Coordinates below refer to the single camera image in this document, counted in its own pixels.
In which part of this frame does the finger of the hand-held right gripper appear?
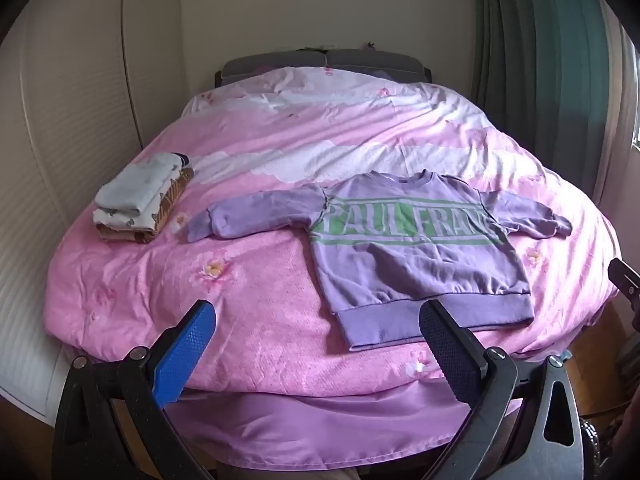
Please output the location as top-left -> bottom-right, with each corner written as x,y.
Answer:
607,257 -> 640,333

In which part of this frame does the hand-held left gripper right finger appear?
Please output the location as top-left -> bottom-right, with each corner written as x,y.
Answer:
419,299 -> 587,480

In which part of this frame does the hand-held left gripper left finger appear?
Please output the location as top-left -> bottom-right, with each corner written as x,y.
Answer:
52,299 -> 221,480

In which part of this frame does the purple sweatshirt with green print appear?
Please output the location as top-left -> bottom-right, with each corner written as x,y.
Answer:
186,170 -> 573,352

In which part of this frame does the stack of folded clothes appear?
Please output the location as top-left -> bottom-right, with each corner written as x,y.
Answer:
97,167 -> 195,245

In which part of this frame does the pink floral duvet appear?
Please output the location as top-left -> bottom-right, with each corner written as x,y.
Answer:
42,66 -> 621,401

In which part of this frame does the white printed folded garment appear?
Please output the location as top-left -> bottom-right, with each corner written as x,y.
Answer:
92,154 -> 183,233

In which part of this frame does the window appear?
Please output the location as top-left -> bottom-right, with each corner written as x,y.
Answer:
632,45 -> 640,151

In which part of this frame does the green curtain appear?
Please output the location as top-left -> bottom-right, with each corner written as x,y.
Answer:
470,0 -> 628,201

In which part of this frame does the white wardrobe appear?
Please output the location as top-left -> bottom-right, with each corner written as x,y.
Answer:
0,0 -> 185,411

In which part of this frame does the grey headboard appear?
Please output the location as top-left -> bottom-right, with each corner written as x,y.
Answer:
215,49 -> 433,88

